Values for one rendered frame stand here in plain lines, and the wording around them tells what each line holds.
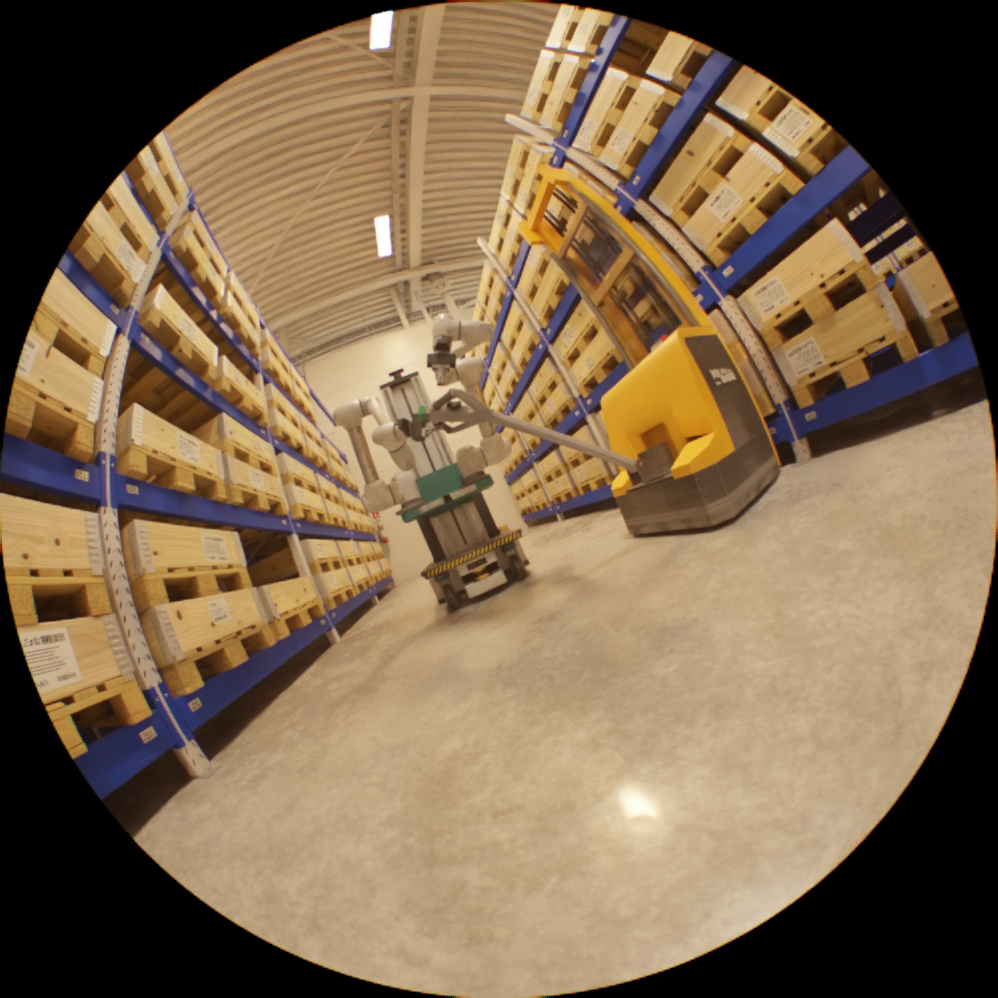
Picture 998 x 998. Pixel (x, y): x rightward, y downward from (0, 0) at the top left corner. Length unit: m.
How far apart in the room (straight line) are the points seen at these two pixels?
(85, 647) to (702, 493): 2.22
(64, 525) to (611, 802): 1.49
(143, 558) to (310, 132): 7.16
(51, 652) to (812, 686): 1.60
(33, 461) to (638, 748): 1.73
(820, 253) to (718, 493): 1.32
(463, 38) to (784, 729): 8.16
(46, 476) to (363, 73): 7.05
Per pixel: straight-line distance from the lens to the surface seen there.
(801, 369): 1.89
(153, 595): 1.43
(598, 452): 1.44
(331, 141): 7.58
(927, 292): 1.87
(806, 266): 1.87
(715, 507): 1.39
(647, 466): 1.55
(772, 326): 1.91
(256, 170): 7.68
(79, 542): 1.32
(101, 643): 1.26
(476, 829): 0.58
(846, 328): 1.83
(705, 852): 0.46
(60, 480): 1.44
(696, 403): 1.45
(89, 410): 1.56
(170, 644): 1.40
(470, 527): 2.26
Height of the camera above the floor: 0.43
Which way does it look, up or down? 3 degrees up
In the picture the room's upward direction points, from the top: 24 degrees counter-clockwise
